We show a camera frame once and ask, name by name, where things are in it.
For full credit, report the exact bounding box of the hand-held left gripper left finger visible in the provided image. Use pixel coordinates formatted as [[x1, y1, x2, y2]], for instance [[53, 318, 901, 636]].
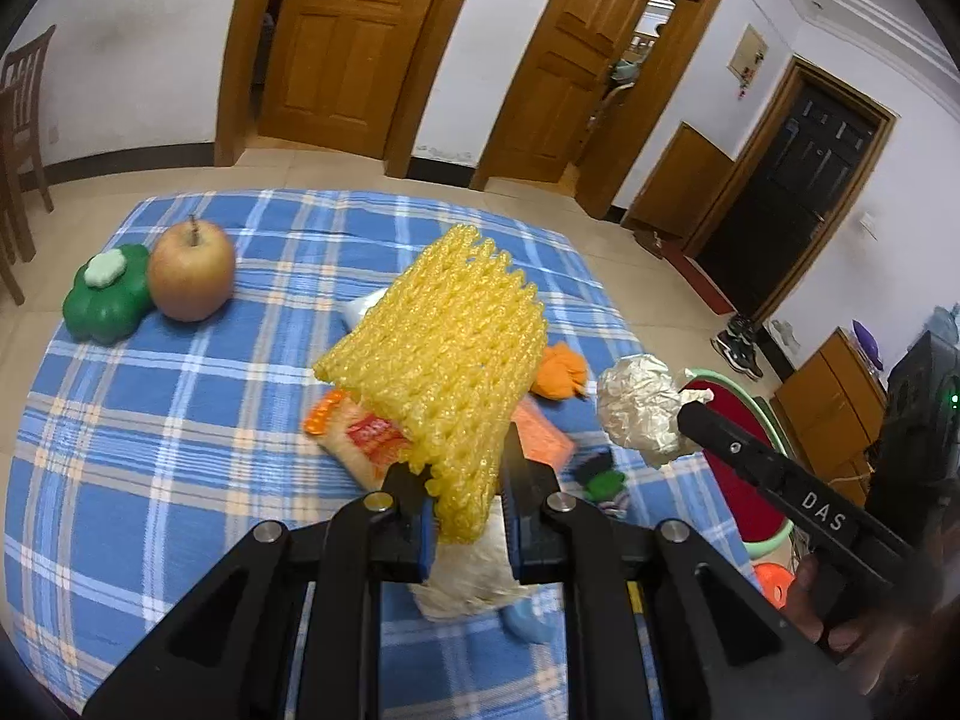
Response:
[[81, 461, 440, 720]]

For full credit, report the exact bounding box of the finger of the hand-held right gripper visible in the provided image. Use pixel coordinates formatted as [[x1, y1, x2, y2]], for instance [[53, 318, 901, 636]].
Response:
[[677, 401, 923, 601]]

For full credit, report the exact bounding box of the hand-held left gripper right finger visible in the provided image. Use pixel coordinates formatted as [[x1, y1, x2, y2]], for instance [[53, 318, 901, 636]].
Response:
[[499, 427, 875, 720]]

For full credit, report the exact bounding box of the red bin with green rim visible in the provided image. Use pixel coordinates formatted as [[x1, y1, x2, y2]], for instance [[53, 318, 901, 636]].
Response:
[[679, 366, 796, 563]]

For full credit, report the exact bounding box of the silver foil ball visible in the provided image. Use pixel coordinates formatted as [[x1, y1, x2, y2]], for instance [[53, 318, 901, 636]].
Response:
[[596, 354, 702, 470]]

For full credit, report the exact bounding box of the orange napkin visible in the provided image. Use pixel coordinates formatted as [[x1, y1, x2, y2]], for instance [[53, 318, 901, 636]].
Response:
[[531, 343, 590, 402]]

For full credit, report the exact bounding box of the yellow foam fruit net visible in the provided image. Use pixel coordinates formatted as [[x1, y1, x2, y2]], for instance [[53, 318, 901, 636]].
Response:
[[313, 225, 548, 547]]

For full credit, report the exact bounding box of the person's right hand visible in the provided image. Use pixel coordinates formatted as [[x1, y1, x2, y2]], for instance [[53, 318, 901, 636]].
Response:
[[780, 547, 931, 698]]

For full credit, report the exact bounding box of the white foam fruit net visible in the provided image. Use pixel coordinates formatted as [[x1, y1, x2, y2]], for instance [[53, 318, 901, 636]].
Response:
[[409, 517, 537, 622]]

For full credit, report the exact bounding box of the wooden sideboard cabinet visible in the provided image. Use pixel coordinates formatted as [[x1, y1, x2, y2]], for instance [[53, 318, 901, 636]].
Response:
[[772, 328, 893, 511]]

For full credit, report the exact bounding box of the green black small wrapper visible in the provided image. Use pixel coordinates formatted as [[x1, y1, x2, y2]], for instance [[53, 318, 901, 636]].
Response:
[[574, 448, 631, 518]]

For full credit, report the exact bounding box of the light blue plastic item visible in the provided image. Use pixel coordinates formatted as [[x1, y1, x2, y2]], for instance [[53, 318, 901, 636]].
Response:
[[499, 592, 556, 644]]

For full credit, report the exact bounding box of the orange flat packet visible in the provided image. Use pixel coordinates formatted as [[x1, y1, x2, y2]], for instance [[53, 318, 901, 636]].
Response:
[[514, 397, 578, 481]]

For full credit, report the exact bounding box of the purple item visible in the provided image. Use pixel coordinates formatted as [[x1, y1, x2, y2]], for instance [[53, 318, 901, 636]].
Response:
[[853, 319, 886, 372]]

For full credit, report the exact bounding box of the white orange snack packet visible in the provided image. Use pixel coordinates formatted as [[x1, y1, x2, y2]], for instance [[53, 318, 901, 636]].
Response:
[[304, 388, 421, 496]]

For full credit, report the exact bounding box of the black white sneaker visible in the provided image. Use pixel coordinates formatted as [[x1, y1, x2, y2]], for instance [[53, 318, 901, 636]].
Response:
[[711, 313, 764, 380]]

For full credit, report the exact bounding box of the clear white plastic bag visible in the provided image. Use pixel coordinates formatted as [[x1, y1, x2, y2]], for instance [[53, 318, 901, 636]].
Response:
[[341, 289, 391, 335]]

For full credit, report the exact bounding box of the blue plaid tablecloth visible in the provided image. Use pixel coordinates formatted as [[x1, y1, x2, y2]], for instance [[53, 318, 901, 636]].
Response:
[[4, 189, 758, 720]]

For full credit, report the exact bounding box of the black entrance door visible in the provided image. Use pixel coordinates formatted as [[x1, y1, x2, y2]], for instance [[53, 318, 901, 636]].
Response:
[[697, 79, 875, 316]]

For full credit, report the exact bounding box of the low wooden shoe cabinet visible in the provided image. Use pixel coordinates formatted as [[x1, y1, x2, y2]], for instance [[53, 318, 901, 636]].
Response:
[[626, 122, 736, 241]]

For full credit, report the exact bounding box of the red yellow apple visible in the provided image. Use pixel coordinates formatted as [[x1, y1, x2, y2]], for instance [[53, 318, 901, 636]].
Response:
[[147, 216, 237, 323]]

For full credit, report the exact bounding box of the green toy bell pepper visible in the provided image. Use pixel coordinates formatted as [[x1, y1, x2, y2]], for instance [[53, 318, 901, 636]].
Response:
[[62, 244, 156, 346]]

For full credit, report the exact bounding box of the wooden panel door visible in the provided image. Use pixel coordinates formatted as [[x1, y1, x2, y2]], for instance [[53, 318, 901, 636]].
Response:
[[259, 0, 451, 158], [510, 0, 653, 185]]

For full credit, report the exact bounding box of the brown wooden chair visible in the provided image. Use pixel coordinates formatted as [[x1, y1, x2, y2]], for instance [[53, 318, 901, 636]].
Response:
[[0, 24, 57, 263]]

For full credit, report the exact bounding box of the beige wall box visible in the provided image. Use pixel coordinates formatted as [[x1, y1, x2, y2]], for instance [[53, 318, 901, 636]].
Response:
[[729, 24, 770, 87]]

